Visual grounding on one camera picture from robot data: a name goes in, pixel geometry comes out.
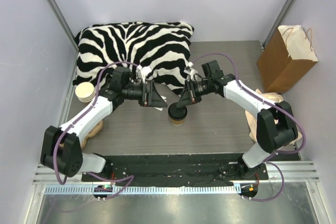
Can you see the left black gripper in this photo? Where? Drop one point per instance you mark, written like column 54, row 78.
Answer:
column 146, row 94

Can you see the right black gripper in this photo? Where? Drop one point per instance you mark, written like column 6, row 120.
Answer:
column 190, row 92

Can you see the black cup lid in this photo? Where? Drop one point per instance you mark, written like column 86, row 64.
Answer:
column 176, row 113

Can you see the brown paper coffee cup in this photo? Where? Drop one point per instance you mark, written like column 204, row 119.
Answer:
column 177, row 121

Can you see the stack of paper cups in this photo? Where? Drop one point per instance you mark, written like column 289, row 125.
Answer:
column 85, row 91

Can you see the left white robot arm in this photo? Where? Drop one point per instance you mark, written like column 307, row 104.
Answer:
column 61, row 150

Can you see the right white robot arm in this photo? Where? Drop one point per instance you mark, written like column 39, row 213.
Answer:
column 275, row 122

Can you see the zebra print pillow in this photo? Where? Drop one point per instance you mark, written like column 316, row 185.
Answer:
column 164, row 47

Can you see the cardboard cup carrier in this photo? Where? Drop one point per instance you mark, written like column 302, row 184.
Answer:
column 95, row 130

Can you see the brown paper bag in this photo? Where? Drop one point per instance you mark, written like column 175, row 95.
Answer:
column 287, row 57

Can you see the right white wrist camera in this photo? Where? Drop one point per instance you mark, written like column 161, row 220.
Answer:
column 190, row 71

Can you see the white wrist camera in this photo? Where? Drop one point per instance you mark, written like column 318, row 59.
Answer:
column 190, row 71
column 143, row 72

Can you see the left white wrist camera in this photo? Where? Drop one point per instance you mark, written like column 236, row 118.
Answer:
column 143, row 72

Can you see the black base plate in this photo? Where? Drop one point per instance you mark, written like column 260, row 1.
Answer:
column 189, row 170

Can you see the white slotted cable duct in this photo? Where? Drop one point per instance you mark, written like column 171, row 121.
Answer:
column 96, row 189

